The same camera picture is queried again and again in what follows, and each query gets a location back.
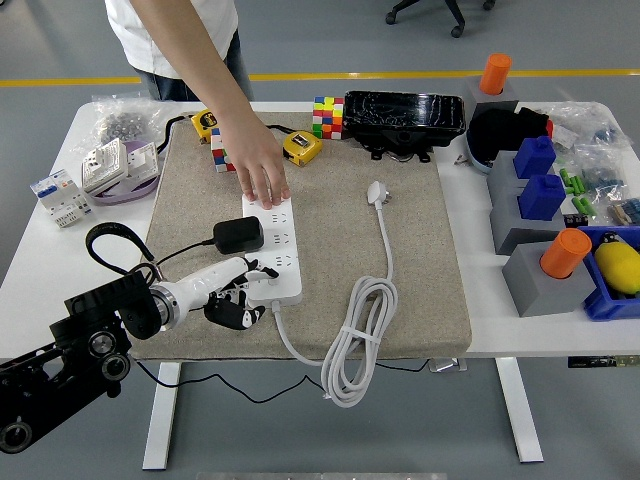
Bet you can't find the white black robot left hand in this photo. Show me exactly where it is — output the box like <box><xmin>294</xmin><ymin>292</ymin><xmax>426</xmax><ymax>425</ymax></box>
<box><xmin>164</xmin><ymin>255</ymin><xmax>280</xmax><ymax>331</ymax></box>

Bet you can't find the person's hand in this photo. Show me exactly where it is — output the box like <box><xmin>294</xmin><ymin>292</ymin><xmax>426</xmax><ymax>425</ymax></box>
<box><xmin>219</xmin><ymin>112</ymin><xmax>292</xmax><ymax>210</ymax></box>

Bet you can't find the black power adapter plug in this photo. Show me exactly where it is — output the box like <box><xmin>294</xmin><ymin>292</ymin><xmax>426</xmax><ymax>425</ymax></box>
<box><xmin>212</xmin><ymin>215</ymin><xmax>265</xmax><ymax>255</ymax></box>

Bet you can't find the white power strip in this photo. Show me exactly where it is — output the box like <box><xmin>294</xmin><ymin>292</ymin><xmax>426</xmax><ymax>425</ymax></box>
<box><xmin>242</xmin><ymin>192</ymin><xmax>304</xmax><ymax>307</ymax></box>

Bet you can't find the white-faced puzzle cube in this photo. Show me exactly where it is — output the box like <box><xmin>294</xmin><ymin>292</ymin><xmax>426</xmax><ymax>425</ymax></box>
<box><xmin>210</xmin><ymin>127</ymin><xmax>237</xmax><ymax>174</ymax></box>

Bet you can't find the yellow tape measure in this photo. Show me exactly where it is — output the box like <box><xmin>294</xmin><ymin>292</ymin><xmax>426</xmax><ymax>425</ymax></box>
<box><xmin>267</xmin><ymin>124</ymin><xmax>324</xmax><ymax>168</ymax></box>
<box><xmin>158</xmin><ymin>108</ymin><xmax>222</xmax><ymax>151</ymax></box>

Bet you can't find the yellow-topped puzzle cube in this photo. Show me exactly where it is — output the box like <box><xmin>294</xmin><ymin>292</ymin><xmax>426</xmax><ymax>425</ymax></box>
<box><xmin>312</xmin><ymin>95</ymin><xmax>346</xmax><ymax>141</ymax></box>

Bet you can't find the purple tape roll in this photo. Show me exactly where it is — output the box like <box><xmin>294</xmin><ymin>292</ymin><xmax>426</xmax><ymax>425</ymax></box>
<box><xmin>92</xmin><ymin>138</ymin><xmax>161</xmax><ymax>207</ymax></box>

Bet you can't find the grey-brown mat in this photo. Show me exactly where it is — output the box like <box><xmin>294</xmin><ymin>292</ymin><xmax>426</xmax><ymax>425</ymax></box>
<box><xmin>122</xmin><ymin>110</ymin><xmax>474</xmax><ymax>361</ymax></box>

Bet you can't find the white table leg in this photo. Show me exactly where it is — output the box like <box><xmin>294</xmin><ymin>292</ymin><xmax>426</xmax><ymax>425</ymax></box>
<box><xmin>142</xmin><ymin>360</ymin><xmax>182</xmax><ymax>471</ymax></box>
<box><xmin>494</xmin><ymin>357</ymin><xmax>545</xmax><ymax>464</ymax></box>

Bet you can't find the clear bag of screws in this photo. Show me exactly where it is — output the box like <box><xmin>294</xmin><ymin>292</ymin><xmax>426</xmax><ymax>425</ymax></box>
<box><xmin>72</xmin><ymin>89</ymin><xmax>181</xmax><ymax>154</ymax></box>

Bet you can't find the black cracked-screen device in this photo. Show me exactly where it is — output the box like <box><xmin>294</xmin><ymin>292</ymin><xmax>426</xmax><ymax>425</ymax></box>
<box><xmin>343</xmin><ymin>89</ymin><xmax>466</xmax><ymax>164</ymax></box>

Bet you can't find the white circuit breaker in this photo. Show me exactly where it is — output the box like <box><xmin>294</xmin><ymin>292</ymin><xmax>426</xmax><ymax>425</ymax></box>
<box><xmin>29</xmin><ymin>168</ymin><xmax>95</xmax><ymax>229</ymax></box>

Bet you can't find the white blue bowl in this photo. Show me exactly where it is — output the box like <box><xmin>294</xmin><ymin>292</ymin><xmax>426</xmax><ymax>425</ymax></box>
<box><xmin>464</xmin><ymin>127</ymin><xmax>496</xmax><ymax>175</ymax></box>

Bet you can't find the grey block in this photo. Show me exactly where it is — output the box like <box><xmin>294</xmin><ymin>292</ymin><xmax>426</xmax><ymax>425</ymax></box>
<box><xmin>459</xmin><ymin>74</ymin><xmax>521</xmax><ymax>114</ymax></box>
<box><xmin>488</xmin><ymin>187</ymin><xmax>569</xmax><ymax>239</ymax></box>
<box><xmin>487</xmin><ymin>149</ymin><xmax>531</xmax><ymax>196</ymax></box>
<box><xmin>501</xmin><ymin>241</ymin><xmax>598</xmax><ymax>319</ymax></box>

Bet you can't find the black office chair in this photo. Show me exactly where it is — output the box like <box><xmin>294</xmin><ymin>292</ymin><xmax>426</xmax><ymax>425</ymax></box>
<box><xmin>384</xmin><ymin>0</ymin><xmax>497</xmax><ymax>39</ymax></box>

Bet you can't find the black cloth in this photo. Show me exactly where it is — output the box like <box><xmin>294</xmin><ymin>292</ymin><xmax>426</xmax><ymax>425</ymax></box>
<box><xmin>469</xmin><ymin>105</ymin><xmax>554</xmax><ymax>161</ymax></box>

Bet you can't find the orange cylinder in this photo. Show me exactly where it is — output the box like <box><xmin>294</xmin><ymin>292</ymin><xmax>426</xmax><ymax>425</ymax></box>
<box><xmin>539</xmin><ymin>228</ymin><xmax>593</xmax><ymax>280</ymax></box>
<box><xmin>479</xmin><ymin>53</ymin><xmax>513</xmax><ymax>96</ymax></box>

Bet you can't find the blue block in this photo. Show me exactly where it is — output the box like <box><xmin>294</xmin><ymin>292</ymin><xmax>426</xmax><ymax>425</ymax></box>
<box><xmin>513</xmin><ymin>135</ymin><xmax>558</xmax><ymax>180</ymax></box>
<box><xmin>517</xmin><ymin>173</ymin><xmax>567</xmax><ymax>222</ymax></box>

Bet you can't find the clear bag with white label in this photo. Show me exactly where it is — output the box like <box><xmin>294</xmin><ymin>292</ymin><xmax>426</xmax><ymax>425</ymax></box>
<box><xmin>547</xmin><ymin>101</ymin><xmax>609</xmax><ymax>151</ymax></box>

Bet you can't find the clear bag of blue parts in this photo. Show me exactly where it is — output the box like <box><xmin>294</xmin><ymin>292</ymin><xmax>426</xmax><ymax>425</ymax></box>
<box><xmin>574</xmin><ymin>124</ymin><xmax>632</xmax><ymax>197</ymax></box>

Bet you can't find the clear bag of resistors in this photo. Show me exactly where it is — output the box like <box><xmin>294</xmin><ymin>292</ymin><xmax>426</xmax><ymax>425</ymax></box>
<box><xmin>607</xmin><ymin>197</ymin><xmax>640</xmax><ymax>230</ymax></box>

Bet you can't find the yellow toy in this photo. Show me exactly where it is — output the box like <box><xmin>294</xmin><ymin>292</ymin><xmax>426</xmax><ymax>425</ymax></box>
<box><xmin>593</xmin><ymin>231</ymin><xmax>640</xmax><ymax>296</ymax></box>

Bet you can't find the blue plastic bin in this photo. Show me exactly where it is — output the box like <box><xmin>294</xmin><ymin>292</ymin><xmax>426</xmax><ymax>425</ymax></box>
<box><xmin>577</xmin><ymin>224</ymin><xmax>640</xmax><ymax>322</ymax></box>

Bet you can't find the black table control panel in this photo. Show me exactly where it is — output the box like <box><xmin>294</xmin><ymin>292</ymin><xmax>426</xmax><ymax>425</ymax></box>
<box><xmin>567</xmin><ymin>354</ymin><xmax>640</xmax><ymax>370</ymax></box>

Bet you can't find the white wall socket panel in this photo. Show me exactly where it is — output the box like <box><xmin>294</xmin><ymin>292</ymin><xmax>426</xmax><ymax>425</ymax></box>
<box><xmin>124</xmin><ymin>142</ymin><xmax>160</xmax><ymax>180</ymax></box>

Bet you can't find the white power strip cable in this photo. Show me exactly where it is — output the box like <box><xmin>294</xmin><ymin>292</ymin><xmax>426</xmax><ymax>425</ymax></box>
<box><xmin>269</xmin><ymin>180</ymin><xmax>400</xmax><ymax>409</ymax></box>

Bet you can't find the thin black adapter cord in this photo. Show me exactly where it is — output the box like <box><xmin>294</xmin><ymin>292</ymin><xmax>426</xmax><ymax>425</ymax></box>
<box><xmin>130</xmin><ymin>238</ymin><xmax>434</xmax><ymax>404</ymax></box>

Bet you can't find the white wall socket box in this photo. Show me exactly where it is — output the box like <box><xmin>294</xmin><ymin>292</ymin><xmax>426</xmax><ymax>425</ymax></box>
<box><xmin>80</xmin><ymin>138</ymin><xmax>130</xmax><ymax>195</ymax></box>

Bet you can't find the silver metal bracket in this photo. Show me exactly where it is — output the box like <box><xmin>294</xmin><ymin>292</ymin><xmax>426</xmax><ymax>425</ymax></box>
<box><xmin>428</xmin><ymin>357</ymin><xmax>469</xmax><ymax>374</ymax></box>

